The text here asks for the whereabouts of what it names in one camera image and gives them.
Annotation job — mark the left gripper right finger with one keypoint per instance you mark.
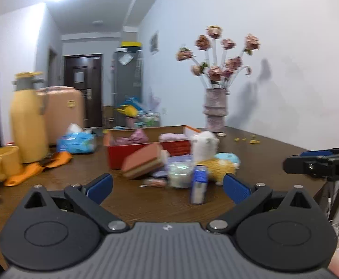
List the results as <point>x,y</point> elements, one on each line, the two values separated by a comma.
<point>248,200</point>

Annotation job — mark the dried pink roses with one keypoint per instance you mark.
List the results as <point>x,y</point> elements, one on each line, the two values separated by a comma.
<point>217,70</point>

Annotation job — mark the yellow box on fridge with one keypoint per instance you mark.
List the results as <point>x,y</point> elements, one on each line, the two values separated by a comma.
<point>130,44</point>

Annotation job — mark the folded lilac towel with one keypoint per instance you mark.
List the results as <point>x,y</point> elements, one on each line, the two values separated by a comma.
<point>170,137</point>

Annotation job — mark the purple knitted pouch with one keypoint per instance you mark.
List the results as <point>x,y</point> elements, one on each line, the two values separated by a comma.
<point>163,172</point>

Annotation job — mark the brown sponge block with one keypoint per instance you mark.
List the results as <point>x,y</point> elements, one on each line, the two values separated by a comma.
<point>144,160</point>

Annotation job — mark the yellow thermos jug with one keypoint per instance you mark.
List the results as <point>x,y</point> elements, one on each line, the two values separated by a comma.
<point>27,114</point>

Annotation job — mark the blue pocket tissue pack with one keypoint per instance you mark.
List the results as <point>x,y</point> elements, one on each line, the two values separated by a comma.
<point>199,185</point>

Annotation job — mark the orange cloth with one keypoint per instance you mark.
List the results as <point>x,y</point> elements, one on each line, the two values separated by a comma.
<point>53,160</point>

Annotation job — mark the dark brown door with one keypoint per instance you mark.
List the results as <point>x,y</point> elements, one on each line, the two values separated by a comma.
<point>84,72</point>

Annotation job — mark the pink textured vase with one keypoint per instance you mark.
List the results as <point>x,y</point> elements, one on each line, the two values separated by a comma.
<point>215,109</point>

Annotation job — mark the grey refrigerator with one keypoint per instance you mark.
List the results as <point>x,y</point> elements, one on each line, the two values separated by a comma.
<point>126,80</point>

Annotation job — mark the pink satin bow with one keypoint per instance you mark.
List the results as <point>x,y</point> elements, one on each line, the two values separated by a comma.
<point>137,137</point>

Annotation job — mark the orange cardboard box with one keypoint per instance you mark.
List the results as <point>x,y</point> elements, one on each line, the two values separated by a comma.
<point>116,153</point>

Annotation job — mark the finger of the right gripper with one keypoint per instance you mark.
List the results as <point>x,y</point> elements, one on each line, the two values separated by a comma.
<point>316,153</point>

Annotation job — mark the wire storage cart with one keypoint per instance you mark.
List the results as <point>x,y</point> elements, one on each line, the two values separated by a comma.
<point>151,119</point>

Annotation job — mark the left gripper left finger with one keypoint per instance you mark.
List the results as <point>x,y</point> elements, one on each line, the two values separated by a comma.
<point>86,200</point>

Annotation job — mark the white alpaca plush toy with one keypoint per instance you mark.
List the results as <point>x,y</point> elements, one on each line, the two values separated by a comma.
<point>204,147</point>

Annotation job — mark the iridescent white pouch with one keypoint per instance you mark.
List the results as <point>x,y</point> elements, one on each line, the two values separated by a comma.
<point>179,174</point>

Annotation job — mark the yellow mug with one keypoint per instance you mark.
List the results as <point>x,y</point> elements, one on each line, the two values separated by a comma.
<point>10,162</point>

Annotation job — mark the pink suitcase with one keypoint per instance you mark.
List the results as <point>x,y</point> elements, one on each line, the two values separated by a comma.
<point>62,106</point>

